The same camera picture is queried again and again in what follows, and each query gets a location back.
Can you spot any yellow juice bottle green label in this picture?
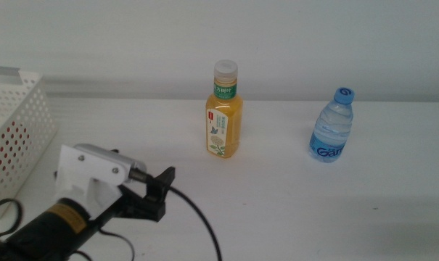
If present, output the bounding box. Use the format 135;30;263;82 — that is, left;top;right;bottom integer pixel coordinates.
205;59;244;160

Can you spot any red cola can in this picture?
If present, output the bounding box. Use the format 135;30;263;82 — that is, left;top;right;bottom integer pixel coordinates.
0;121;29;182

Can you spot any clear water bottle blue cap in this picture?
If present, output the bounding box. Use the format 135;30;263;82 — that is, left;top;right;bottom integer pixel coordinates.
308;86;356;164

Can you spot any white perforated plastic basket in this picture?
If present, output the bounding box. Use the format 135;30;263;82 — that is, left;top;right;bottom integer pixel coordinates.
0;65;59;219

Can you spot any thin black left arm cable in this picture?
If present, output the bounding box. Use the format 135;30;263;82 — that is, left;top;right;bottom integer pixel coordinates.
68;227;136;261

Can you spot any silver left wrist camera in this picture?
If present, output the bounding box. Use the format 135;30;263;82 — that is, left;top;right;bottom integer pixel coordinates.
73;143;148;182

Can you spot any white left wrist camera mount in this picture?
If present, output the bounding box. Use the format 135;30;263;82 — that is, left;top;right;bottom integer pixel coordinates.
54;144;129;219

